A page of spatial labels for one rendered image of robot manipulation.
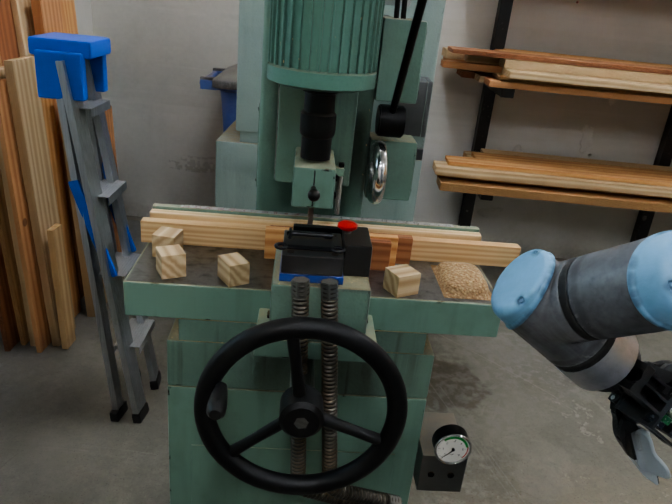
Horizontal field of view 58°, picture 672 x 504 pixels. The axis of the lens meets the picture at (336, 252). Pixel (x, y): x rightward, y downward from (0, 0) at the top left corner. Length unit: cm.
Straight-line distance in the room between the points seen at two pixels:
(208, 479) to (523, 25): 279
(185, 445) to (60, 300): 138
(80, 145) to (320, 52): 99
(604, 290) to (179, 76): 303
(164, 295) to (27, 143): 138
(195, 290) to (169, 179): 267
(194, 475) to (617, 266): 83
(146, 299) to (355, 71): 47
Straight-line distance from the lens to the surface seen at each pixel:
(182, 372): 106
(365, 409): 108
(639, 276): 62
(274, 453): 114
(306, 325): 77
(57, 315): 252
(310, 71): 94
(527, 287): 68
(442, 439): 106
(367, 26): 96
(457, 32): 336
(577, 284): 66
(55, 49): 178
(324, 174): 101
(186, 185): 360
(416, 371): 105
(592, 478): 221
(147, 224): 111
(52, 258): 238
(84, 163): 179
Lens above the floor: 134
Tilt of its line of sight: 23 degrees down
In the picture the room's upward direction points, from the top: 6 degrees clockwise
